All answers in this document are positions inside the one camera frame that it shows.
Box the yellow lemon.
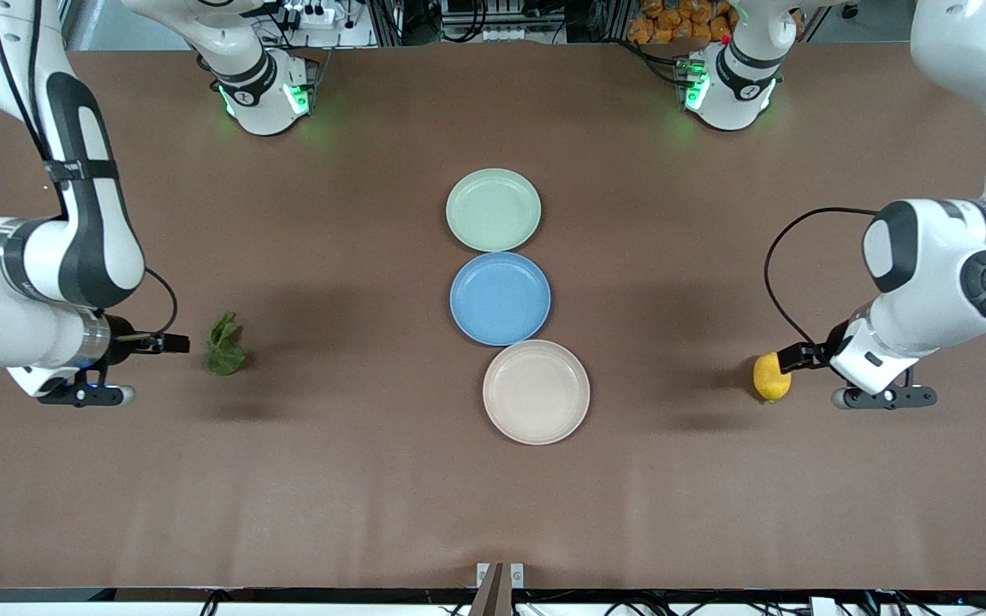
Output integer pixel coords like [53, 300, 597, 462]
[753, 352, 793, 404]

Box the green lettuce leaf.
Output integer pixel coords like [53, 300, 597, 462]
[205, 311, 250, 377]

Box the beige plate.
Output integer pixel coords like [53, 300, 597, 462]
[483, 340, 591, 446]

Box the blue plate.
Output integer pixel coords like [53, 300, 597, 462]
[449, 252, 552, 347]

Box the pale green plate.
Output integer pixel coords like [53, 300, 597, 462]
[445, 168, 543, 253]

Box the bag of orange snacks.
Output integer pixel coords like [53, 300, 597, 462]
[627, 0, 738, 45]

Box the white power strip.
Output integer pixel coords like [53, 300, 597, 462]
[275, 3, 348, 27]

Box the metal equipment rack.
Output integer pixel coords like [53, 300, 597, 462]
[369, 0, 631, 45]

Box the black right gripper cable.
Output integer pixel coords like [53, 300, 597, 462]
[144, 267, 179, 336]

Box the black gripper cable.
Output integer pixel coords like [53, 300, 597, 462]
[144, 267, 179, 336]
[764, 207, 879, 347]

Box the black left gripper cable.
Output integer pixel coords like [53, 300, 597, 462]
[764, 207, 879, 347]

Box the black arm base cable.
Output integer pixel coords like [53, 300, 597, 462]
[617, 36, 689, 86]

